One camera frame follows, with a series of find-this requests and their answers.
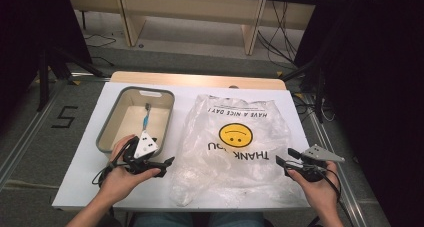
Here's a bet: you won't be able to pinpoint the black tripod stand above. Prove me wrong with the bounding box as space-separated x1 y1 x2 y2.
281 58 327 125
35 46 105 113

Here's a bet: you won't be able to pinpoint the person's blue jeans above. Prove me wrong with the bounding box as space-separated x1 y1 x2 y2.
132 211 267 227

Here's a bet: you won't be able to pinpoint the black curtain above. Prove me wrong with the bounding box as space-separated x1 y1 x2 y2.
0 0 93 136
293 0 424 227

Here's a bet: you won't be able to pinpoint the bundle of black cables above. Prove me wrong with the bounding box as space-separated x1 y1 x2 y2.
257 0 298 67

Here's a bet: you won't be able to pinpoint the person's left hand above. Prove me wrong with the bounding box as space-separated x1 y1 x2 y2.
98 134 162 205

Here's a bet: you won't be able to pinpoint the light wooden shelf unit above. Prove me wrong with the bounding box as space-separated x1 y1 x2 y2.
64 0 324 56

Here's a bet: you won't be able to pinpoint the white board mat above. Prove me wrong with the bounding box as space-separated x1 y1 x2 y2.
52 81 312 212

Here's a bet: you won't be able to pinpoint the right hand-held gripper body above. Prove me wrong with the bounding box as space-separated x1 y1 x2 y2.
289 144 346 183

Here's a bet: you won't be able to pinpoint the grey and blue toothbrush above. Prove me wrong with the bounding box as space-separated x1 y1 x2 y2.
142 102 152 132

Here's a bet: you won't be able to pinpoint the person's right hand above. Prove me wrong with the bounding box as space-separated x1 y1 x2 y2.
286 160 341 215

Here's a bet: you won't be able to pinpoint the black floor cable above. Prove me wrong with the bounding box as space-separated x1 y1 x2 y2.
83 32 118 49

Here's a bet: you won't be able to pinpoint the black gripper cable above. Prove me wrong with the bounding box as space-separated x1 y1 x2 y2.
311 168 355 227
91 136 135 188

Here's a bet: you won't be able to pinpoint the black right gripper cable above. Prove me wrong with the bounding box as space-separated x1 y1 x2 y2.
311 168 355 227

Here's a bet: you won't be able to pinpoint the metal floor rail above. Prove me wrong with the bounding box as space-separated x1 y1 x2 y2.
0 80 66 192
307 95 369 227

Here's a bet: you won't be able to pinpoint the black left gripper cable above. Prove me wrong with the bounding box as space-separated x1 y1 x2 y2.
91 136 135 188

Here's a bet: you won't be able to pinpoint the clear smiley plastic bag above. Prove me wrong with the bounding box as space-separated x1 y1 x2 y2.
169 94 301 207

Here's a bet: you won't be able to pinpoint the beige basin with grey rim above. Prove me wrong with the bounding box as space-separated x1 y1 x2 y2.
95 85 176 160

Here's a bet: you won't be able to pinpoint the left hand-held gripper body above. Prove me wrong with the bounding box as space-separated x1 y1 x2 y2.
122 130 160 175

